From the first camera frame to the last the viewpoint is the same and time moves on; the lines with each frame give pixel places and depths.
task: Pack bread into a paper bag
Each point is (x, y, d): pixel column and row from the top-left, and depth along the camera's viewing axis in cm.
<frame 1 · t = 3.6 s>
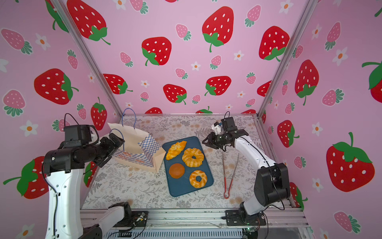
left hand: (119, 144, 66), fingers open
right hand: (208, 140, 84), fingers open
checkered paper bag: (139, 153, 70), point 27 cm above the table
teal plastic tray: (186, 167, 92), point 2 cm above the table
croissant: (175, 149, 98), point 5 cm above the table
large glazed ring pastry: (187, 157, 94), point 4 cm above the table
round brown bun: (176, 171, 89), point 4 cm above the table
small glazed ring pastry: (193, 181, 86), point 3 cm above the table
red handled metal tongs: (228, 197, 82), on the table

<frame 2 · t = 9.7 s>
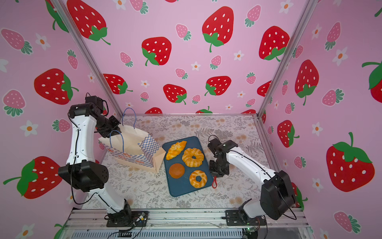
left hand: (122, 129, 80), fingers closed
right hand: (216, 174, 79), fingers closed
red handled metal tongs: (214, 180, 78), point 11 cm above the table
the other named things where they were.

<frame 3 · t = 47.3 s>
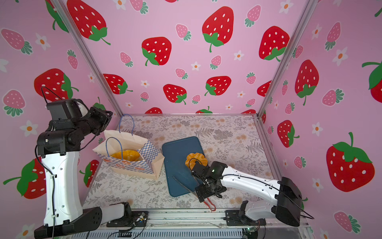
left hand: (113, 110, 62), fingers closed
right hand: (209, 192, 74), fingers open
croissant: (128, 155, 89), point 9 cm above the table
large glazed ring pastry: (191, 158, 95), point 3 cm above the table
red handled metal tongs: (184, 186, 83), point 3 cm above the table
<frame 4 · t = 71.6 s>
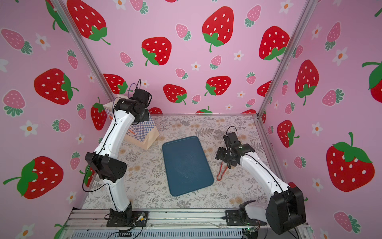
left hand: (142, 117, 83), fingers closed
right hand: (226, 155, 84), fingers open
checkered paper bag: (142, 134, 93), point 15 cm above the table
red handled metal tongs: (222, 175, 90), on the table
